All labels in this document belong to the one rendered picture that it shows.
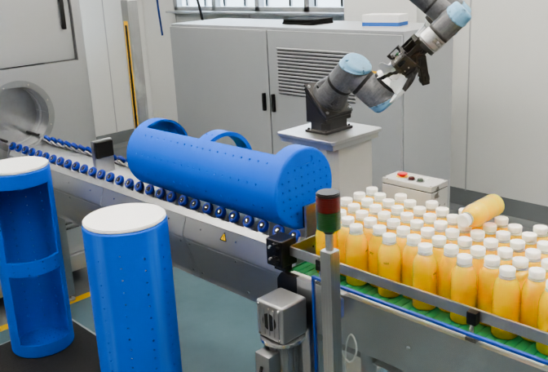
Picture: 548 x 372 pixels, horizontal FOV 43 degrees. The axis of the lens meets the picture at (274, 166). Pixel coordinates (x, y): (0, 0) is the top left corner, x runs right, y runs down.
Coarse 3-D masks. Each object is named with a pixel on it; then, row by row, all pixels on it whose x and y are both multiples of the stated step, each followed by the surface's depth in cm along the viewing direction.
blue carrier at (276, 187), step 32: (160, 128) 294; (128, 160) 284; (160, 160) 268; (192, 160) 255; (224, 160) 243; (256, 160) 234; (288, 160) 226; (320, 160) 238; (192, 192) 260; (224, 192) 244; (256, 192) 231; (288, 192) 229; (288, 224) 231
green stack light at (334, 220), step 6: (318, 216) 177; (324, 216) 176; (330, 216) 175; (336, 216) 176; (318, 222) 178; (324, 222) 176; (330, 222) 176; (336, 222) 176; (318, 228) 178; (324, 228) 177; (330, 228) 176; (336, 228) 177
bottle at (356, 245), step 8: (360, 232) 202; (352, 240) 201; (360, 240) 201; (352, 248) 201; (360, 248) 201; (352, 256) 202; (360, 256) 202; (352, 264) 203; (360, 264) 202; (352, 280) 204
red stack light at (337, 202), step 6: (318, 198) 176; (336, 198) 175; (318, 204) 176; (324, 204) 175; (330, 204) 174; (336, 204) 175; (318, 210) 177; (324, 210) 175; (330, 210) 175; (336, 210) 176
